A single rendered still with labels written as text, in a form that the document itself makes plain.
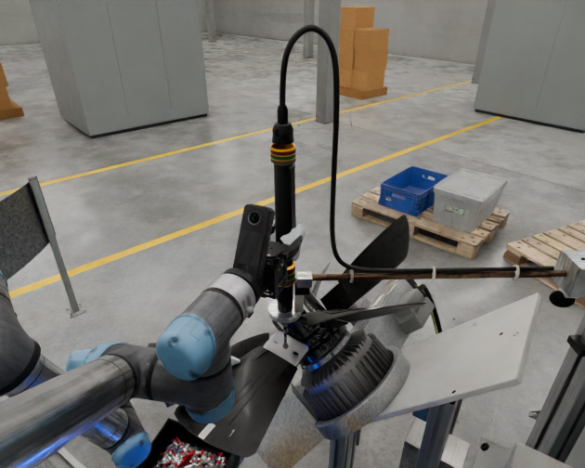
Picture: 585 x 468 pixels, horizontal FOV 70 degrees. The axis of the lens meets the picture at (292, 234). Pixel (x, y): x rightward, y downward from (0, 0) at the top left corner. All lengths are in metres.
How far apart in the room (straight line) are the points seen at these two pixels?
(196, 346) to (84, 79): 6.31
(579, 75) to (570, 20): 0.78
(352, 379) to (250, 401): 0.23
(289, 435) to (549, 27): 7.37
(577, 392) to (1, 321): 1.19
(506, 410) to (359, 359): 1.70
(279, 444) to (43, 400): 0.65
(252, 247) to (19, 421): 0.36
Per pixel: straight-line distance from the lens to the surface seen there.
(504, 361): 0.83
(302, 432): 1.07
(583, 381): 1.23
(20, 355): 0.78
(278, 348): 0.98
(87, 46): 6.74
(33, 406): 0.53
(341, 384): 0.98
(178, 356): 0.57
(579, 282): 1.01
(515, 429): 2.55
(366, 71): 8.88
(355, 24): 8.97
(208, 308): 0.59
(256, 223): 0.66
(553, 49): 7.87
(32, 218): 2.82
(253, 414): 0.88
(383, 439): 2.31
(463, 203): 3.64
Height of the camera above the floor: 1.89
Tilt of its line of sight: 30 degrees down
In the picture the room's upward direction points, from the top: straight up
